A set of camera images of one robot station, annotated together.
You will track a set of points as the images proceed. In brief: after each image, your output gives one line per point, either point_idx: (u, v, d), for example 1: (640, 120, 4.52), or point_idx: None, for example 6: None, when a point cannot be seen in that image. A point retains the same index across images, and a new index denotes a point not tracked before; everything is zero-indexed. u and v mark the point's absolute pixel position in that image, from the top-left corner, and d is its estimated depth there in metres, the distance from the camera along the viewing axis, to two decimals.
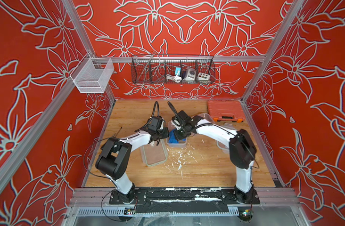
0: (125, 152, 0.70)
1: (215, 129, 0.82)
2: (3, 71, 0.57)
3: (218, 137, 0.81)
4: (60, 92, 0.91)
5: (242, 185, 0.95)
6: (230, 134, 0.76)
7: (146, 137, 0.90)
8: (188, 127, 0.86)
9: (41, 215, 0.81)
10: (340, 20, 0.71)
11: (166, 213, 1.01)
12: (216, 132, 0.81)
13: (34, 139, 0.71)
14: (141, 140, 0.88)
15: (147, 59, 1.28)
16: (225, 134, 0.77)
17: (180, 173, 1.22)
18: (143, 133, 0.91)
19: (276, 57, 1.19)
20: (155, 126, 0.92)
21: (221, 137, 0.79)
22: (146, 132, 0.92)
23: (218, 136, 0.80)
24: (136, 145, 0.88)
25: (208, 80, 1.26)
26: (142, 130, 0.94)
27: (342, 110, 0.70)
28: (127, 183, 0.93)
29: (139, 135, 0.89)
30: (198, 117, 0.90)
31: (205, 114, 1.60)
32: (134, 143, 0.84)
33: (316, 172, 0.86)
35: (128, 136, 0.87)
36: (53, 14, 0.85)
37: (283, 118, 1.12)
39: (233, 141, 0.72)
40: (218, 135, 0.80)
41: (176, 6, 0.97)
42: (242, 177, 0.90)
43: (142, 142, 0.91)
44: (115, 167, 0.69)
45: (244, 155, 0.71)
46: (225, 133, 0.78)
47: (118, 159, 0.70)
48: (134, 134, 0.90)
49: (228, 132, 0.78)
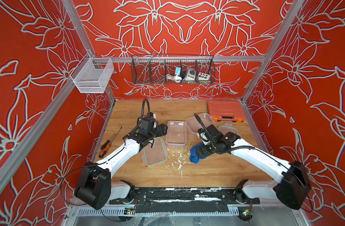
0: (102, 181, 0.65)
1: (258, 155, 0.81)
2: (3, 71, 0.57)
3: (263, 165, 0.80)
4: (60, 92, 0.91)
5: (251, 192, 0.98)
6: (282, 167, 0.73)
7: (135, 146, 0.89)
8: (220, 145, 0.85)
9: (41, 215, 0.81)
10: (340, 20, 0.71)
11: (166, 213, 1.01)
12: (258, 158, 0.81)
13: (34, 139, 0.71)
14: (127, 154, 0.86)
15: (147, 59, 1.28)
16: (274, 165, 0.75)
17: (180, 173, 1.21)
18: (129, 145, 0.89)
19: (276, 57, 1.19)
20: (147, 128, 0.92)
21: (266, 166, 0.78)
22: (132, 142, 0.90)
23: (263, 164, 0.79)
24: (122, 160, 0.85)
25: (208, 80, 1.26)
26: (129, 140, 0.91)
27: (342, 110, 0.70)
28: (122, 190, 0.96)
29: (124, 150, 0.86)
30: (233, 136, 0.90)
31: (205, 115, 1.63)
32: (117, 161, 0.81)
33: (316, 172, 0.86)
35: (108, 157, 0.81)
36: (53, 14, 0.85)
37: (283, 118, 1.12)
39: (286, 176, 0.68)
40: (265, 162, 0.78)
41: (176, 6, 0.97)
42: (258, 191, 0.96)
43: (127, 156, 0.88)
44: (94, 196, 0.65)
45: (299, 195, 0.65)
46: (273, 162, 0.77)
47: (96, 189, 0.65)
48: (115, 153, 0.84)
49: (279, 163, 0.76)
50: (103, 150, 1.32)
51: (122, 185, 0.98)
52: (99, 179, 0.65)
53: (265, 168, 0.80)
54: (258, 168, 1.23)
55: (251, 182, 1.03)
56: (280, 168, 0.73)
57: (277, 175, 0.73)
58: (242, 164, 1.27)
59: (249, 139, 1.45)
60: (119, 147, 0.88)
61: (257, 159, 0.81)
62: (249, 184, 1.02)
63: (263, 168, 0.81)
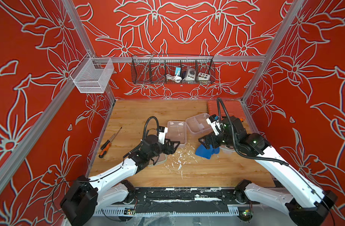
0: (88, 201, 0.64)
1: (290, 175, 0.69)
2: (3, 71, 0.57)
3: (290, 185, 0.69)
4: (60, 92, 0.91)
5: (254, 195, 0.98)
6: (315, 196, 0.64)
7: (131, 169, 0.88)
8: (245, 148, 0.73)
9: (41, 215, 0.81)
10: (340, 20, 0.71)
11: (166, 213, 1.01)
12: (290, 177, 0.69)
13: (34, 139, 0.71)
14: (121, 174, 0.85)
15: (147, 59, 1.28)
16: (307, 191, 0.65)
17: (180, 173, 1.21)
18: (127, 166, 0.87)
19: (276, 57, 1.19)
20: (148, 149, 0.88)
21: (297, 190, 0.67)
22: (130, 164, 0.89)
23: (292, 185, 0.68)
24: (116, 179, 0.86)
25: (208, 80, 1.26)
26: (128, 160, 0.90)
27: (342, 110, 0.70)
28: (118, 196, 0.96)
29: (119, 171, 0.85)
30: (261, 138, 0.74)
31: (205, 115, 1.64)
32: (110, 181, 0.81)
33: (316, 172, 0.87)
35: (101, 175, 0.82)
36: (53, 14, 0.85)
37: (283, 118, 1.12)
39: (319, 207, 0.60)
40: (295, 184, 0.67)
41: (176, 6, 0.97)
42: (262, 198, 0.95)
43: (123, 176, 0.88)
44: (76, 213, 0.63)
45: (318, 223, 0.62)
46: (306, 187, 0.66)
47: (82, 205, 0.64)
48: (111, 171, 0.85)
49: (313, 189, 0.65)
50: (103, 150, 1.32)
51: (118, 192, 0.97)
52: (86, 197, 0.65)
53: (291, 188, 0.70)
54: (258, 169, 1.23)
55: (258, 188, 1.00)
56: (313, 197, 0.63)
57: (306, 202, 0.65)
58: (242, 164, 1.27)
59: None
60: (117, 165, 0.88)
61: (286, 177, 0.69)
62: (253, 188, 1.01)
63: (288, 187, 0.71)
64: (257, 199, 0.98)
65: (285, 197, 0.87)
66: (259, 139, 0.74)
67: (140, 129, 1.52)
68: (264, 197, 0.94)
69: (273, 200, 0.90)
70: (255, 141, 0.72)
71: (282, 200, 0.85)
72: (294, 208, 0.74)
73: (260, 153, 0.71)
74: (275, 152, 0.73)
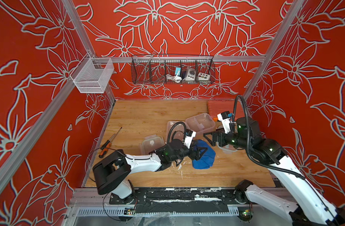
0: (118, 175, 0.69)
1: (305, 190, 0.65)
2: (3, 71, 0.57)
3: (302, 199, 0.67)
4: (60, 92, 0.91)
5: (255, 198, 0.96)
6: (328, 213, 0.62)
7: (154, 165, 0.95)
8: (260, 155, 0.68)
9: (41, 215, 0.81)
10: (340, 20, 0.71)
11: (166, 213, 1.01)
12: (305, 191, 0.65)
13: (34, 139, 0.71)
14: (148, 165, 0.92)
15: (147, 59, 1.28)
16: (320, 208, 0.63)
17: (180, 173, 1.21)
18: (154, 160, 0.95)
19: (276, 57, 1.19)
20: (171, 153, 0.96)
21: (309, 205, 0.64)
22: (157, 159, 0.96)
23: (305, 200, 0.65)
24: (142, 168, 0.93)
25: (208, 80, 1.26)
26: (155, 155, 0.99)
27: (342, 110, 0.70)
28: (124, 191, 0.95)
29: (148, 160, 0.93)
30: (276, 146, 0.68)
31: (205, 115, 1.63)
32: (139, 165, 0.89)
33: (316, 172, 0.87)
35: (135, 157, 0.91)
36: (53, 14, 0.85)
37: (283, 118, 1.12)
39: None
40: (308, 200, 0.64)
41: (176, 6, 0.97)
42: (264, 202, 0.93)
43: (148, 167, 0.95)
44: (104, 182, 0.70)
45: None
46: (320, 204, 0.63)
47: (110, 176, 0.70)
48: (143, 157, 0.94)
49: (326, 207, 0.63)
50: (103, 150, 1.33)
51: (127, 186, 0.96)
52: (118, 171, 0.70)
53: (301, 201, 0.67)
54: (258, 169, 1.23)
55: (259, 190, 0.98)
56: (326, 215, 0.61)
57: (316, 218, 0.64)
58: (242, 164, 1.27)
59: None
60: (147, 155, 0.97)
61: (300, 191, 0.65)
62: (255, 190, 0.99)
63: (298, 199, 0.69)
64: (259, 203, 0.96)
65: (290, 205, 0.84)
66: (275, 146, 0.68)
67: (140, 129, 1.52)
68: (267, 202, 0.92)
69: (276, 206, 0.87)
70: (271, 149, 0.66)
71: (286, 208, 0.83)
72: (298, 219, 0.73)
73: (275, 162, 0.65)
74: (291, 163, 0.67)
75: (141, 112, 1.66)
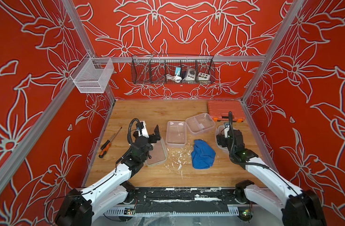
0: (81, 215, 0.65)
1: (270, 175, 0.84)
2: (3, 71, 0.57)
3: (273, 186, 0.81)
4: (60, 92, 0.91)
5: (252, 196, 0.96)
6: (291, 191, 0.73)
7: (126, 175, 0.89)
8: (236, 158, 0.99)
9: (41, 215, 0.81)
10: (340, 20, 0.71)
11: (166, 213, 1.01)
12: (270, 177, 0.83)
13: (34, 139, 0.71)
14: (116, 181, 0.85)
15: (147, 59, 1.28)
16: (283, 187, 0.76)
17: (180, 173, 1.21)
18: (120, 172, 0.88)
19: (276, 57, 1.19)
20: (139, 153, 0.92)
21: (276, 187, 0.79)
22: (124, 168, 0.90)
23: (273, 184, 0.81)
24: (112, 187, 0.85)
25: (208, 80, 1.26)
26: (120, 166, 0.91)
27: (342, 110, 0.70)
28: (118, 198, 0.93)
29: (112, 178, 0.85)
30: (251, 154, 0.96)
31: (205, 115, 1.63)
32: (103, 191, 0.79)
33: (316, 172, 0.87)
35: (93, 186, 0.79)
36: (53, 14, 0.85)
37: (283, 118, 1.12)
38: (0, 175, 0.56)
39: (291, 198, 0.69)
40: (275, 183, 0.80)
41: (176, 6, 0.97)
42: (260, 199, 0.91)
43: (119, 182, 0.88)
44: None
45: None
46: (283, 184, 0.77)
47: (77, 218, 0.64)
48: (107, 177, 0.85)
49: (290, 186, 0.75)
50: (103, 149, 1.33)
51: (118, 194, 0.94)
52: (79, 211, 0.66)
53: (274, 189, 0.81)
54: None
55: (258, 189, 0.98)
56: (289, 191, 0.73)
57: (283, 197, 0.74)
58: None
59: (248, 139, 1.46)
60: (110, 173, 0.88)
61: (268, 178, 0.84)
62: (254, 189, 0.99)
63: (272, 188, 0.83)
64: (256, 200, 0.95)
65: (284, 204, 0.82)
66: (249, 153, 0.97)
67: None
68: (262, 198, 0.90)
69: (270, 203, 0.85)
70: (244, 154, 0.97)
71: (279, 205, 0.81)
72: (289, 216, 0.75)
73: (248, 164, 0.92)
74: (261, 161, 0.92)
75: (141, 113, 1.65)
